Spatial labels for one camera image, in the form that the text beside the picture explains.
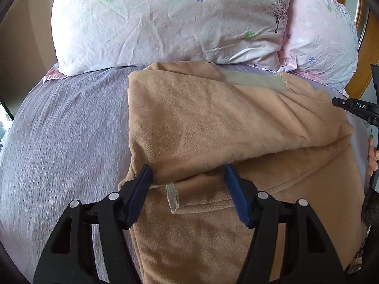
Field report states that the tan fleece garment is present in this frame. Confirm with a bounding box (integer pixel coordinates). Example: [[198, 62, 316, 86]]
[[127, 62, 365, 283]]

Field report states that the person's right hand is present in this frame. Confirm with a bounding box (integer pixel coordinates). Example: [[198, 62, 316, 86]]
[[367, 136, 378, 176]]

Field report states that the pink floral pillow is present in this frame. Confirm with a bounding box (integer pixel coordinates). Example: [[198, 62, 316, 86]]
[[278, 0, 358, 94]]

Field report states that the lavender bed sheet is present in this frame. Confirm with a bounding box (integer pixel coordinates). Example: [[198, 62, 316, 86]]
[[1, 68, 367, 280]]

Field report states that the white floral pillow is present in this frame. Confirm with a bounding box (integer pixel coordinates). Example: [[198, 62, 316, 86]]
[[51, 0, 290, 76]]

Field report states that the wooden window frame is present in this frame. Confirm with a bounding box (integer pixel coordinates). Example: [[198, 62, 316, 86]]
[[337, 0, 378, 98]]

